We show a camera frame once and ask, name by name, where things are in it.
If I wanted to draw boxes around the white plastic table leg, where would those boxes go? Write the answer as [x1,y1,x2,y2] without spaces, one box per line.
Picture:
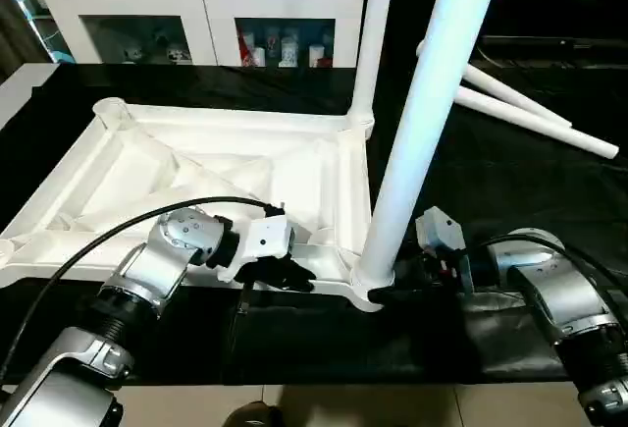
[346,0,398,139]
[453,85,620,161]
[351,0,507,296]
[416,42,573,130]

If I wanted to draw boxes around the white plastic table top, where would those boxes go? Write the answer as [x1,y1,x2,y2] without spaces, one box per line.
[0,98,398,312]

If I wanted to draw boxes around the cyan plastic item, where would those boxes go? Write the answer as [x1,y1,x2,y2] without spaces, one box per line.
[0,0,76,63]

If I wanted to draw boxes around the white glass door cabinet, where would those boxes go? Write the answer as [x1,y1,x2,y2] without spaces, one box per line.
[34,0,368,68]

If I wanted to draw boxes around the red bottle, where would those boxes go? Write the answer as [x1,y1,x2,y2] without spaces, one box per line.
[237,32,254,67]

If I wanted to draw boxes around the white bottle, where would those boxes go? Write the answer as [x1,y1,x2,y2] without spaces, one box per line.
[281,36,299,67]

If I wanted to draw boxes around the white side table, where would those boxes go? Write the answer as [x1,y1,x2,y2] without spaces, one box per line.
[0,62,60,132]

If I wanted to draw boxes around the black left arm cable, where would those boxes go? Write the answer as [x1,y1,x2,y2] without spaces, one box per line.
[0,197,288,389]

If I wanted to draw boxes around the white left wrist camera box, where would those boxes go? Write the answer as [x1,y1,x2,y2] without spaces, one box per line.
[231,211,295,283]

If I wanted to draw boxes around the black work mat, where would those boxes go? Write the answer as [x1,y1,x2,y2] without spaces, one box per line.
[0,62,628,387]

